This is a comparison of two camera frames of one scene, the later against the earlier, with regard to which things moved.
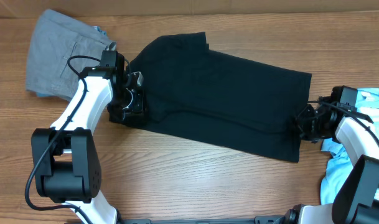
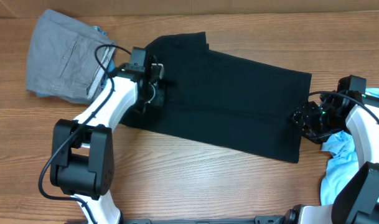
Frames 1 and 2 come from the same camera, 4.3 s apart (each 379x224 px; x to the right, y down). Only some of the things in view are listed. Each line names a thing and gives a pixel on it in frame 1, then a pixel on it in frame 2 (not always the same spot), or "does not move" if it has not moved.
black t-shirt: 243,106 does not move
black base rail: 269,219 does not move
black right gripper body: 311,124 does not move
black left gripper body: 129,102 → 155,94
